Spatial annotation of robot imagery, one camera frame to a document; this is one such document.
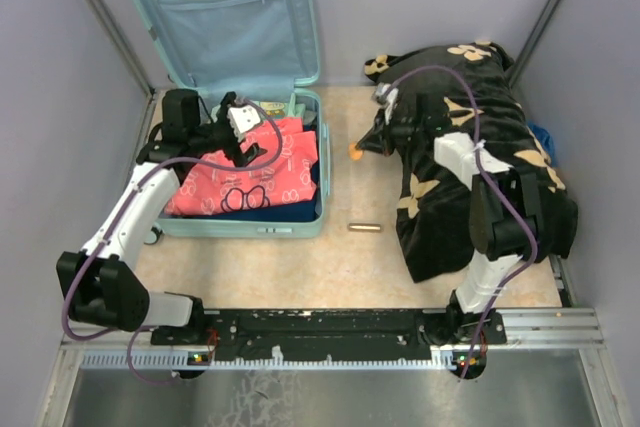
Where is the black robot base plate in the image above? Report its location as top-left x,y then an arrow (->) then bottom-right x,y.
151,308 -> 506,360

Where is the aluminium frame rail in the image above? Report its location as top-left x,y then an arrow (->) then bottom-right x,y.
37,307 -> 633,426

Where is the small orange round object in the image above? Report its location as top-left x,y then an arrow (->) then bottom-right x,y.
348,143 -> 364,161

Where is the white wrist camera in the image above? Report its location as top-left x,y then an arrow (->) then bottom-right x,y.
372,83 -> 399,125
227,105 -> 263,142

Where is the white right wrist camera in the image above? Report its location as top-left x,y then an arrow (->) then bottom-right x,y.
372,83 -> 399,125

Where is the pink printed garment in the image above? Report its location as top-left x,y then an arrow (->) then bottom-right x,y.
165,117 -> 319,217

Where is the light green cartoon cloth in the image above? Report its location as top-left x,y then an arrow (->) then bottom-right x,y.
231,95 -> 317,126

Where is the dark blue shirt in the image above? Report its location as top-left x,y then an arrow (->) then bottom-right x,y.
166,158 -> 320,223

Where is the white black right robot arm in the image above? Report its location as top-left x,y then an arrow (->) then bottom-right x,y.
434,125 -> 543,343

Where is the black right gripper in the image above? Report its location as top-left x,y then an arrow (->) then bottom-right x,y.
355,107 -> 423,158

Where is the gold cylindrical tube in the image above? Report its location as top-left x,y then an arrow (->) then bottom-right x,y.
347,222 -> 383,233

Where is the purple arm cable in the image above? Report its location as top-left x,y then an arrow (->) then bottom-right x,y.
60,99 -> 284,387
380,64 -> 540,382

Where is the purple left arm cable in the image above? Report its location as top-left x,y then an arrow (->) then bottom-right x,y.
60,99 -> 284,387

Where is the black floral fleece blanket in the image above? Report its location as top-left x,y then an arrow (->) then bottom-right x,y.
357,41 -> 578,283

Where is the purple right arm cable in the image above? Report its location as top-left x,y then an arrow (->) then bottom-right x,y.
380,64 -> 540,382

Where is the yellow and blue garment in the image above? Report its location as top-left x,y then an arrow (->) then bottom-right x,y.
527,121 -> 557,166

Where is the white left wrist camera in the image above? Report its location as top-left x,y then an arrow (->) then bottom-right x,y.
227,105 -> 263,142

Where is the white cable duct strip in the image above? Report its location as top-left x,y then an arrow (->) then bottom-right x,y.
79,345 -> 469,373

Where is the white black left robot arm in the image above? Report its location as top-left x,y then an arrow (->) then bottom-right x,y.
56,89 -> 266,344

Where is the light teal hardshell suitcase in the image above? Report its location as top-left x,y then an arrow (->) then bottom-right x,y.
132,0 -> 331,238

